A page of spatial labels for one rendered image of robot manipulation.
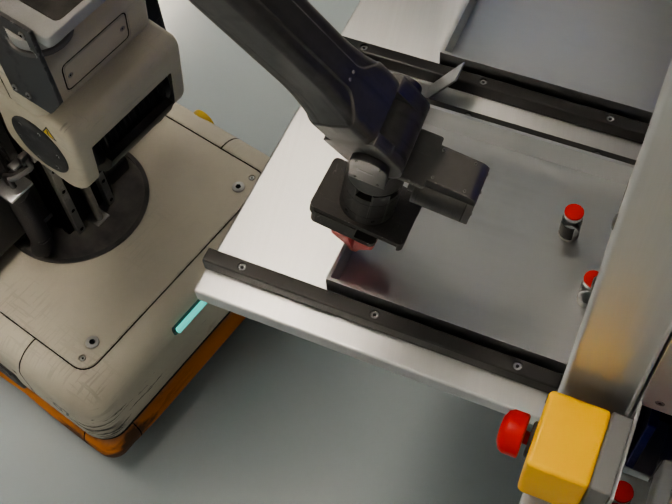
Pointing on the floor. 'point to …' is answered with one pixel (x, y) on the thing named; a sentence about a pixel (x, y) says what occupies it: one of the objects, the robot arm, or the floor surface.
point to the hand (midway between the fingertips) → (356, 242)
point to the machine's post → (631, 282)
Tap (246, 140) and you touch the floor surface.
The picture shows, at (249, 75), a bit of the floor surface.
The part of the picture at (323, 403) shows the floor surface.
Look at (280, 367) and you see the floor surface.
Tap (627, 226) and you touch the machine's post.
